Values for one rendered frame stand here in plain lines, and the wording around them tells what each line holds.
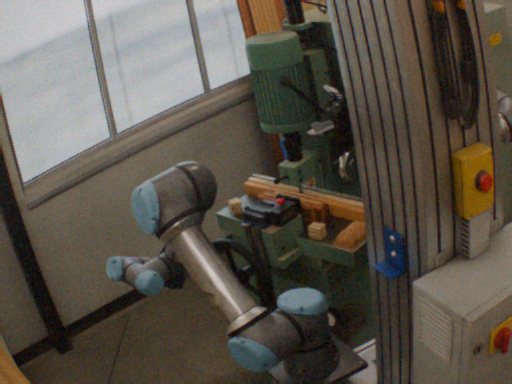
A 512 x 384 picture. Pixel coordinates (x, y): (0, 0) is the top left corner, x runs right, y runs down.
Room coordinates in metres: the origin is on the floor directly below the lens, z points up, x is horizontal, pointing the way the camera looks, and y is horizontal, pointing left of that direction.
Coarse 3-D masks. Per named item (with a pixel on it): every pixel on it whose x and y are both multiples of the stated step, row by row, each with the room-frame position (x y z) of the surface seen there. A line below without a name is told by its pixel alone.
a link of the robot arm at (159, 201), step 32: (160, 192) 1.54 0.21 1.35; (192, 192) 1.57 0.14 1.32; (160, 224) 1.51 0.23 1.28; (192, 224) 1.52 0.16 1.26; (192, 256) 1.47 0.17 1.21; (224, 288) 1.42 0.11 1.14; (224, 320) 1.40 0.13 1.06; (256, 320) 1.36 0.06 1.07; (256, 352) 1.30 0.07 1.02; (288, 352) 1.34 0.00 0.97
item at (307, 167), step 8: (304, 152) 2.26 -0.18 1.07; (312, 152) 2.24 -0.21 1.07; (304, 160) 2.19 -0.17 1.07; (312, 160) 2.21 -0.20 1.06; (280, 168) 2.19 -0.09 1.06; (288, 168) 2.17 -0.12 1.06; (296, 168) 2.16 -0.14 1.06; (304, 168) 2.18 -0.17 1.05; (312, 168) 2.21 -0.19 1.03; (280, 176) 2.20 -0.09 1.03; (296, 176) 2.15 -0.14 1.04; (304, 176) 2.18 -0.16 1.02; (312, 176) 2.20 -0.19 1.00; (288, 184) 2.18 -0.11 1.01; (296, 184) 2.15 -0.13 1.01
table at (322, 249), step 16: (224, 208) 2.32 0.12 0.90; (224, 224) 2.27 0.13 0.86; (240, 224) 2.21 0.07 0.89; (304, 224) 2.08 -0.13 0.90; (336, 224) 2.04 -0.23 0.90; (304, 240) 1.99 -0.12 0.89; (320, 240) 1.96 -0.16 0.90; (288, 256) 1.96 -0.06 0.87; (320, 256) 1.95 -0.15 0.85; (336, 256) 1.90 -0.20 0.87; (352, 256) 1.85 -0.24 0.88; (368, 256) 1.89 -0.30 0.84
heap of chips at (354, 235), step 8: (352, 224) 1.95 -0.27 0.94; (360, 224) 1.94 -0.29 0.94; (344, 232) 1.92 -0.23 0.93; (352, 232) 1.91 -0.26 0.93; (360, 232) 1.91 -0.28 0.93; (336, 240) 1.92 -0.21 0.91; (344, 240) 1.89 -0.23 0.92; (352, 240) 1.88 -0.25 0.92; (360, 240) 1.89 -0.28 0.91; (352, 248) 1.87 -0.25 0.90
